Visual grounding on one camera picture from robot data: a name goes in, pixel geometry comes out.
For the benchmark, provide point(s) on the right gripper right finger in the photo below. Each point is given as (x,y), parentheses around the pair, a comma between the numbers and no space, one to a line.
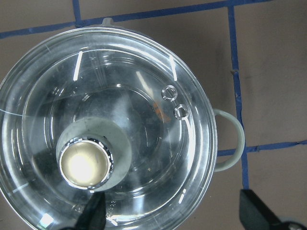
(255,215)

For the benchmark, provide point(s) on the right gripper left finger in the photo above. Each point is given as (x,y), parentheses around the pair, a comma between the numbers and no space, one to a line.
(94,214)

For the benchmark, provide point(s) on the glass pot lid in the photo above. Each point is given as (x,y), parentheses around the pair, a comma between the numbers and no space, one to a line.
(104,109)

